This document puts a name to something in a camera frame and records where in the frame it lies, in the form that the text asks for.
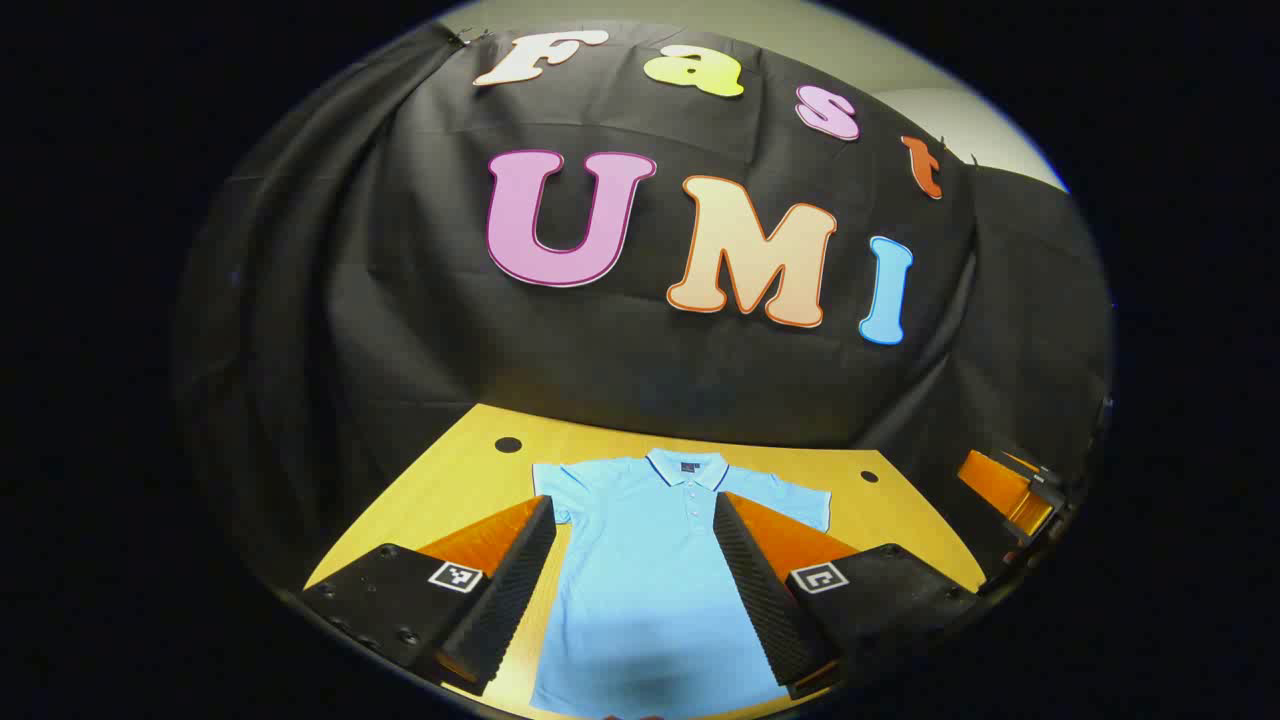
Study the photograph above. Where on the light blue T-shirt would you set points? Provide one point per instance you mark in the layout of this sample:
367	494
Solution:
640	580

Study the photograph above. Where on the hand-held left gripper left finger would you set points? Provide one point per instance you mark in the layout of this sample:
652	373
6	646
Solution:
505	590

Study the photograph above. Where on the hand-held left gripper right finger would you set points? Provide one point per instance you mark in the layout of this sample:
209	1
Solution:
765	600

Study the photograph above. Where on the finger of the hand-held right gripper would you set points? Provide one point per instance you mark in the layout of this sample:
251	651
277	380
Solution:
990	480
1030	515

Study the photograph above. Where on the black backdrop cloth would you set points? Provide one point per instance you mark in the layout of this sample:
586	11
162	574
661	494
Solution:
400	300

